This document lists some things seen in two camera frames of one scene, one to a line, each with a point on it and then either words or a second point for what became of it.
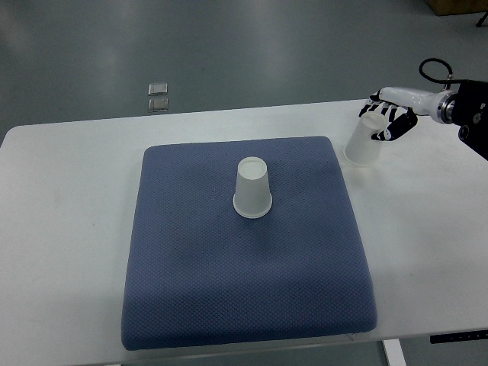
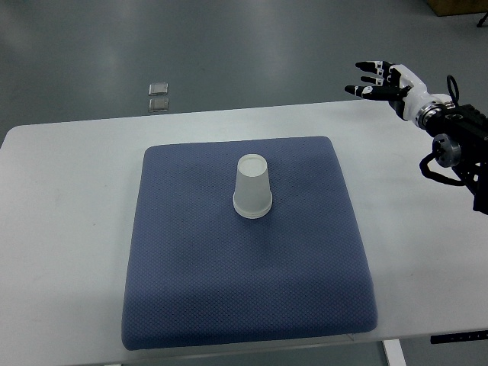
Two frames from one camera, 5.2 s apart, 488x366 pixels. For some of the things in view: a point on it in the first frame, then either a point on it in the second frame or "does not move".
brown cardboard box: [458, 7] does not move
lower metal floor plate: [158, 104] does not move
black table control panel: [459, 337] does not move
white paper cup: [362, 149] -> [252, 197]
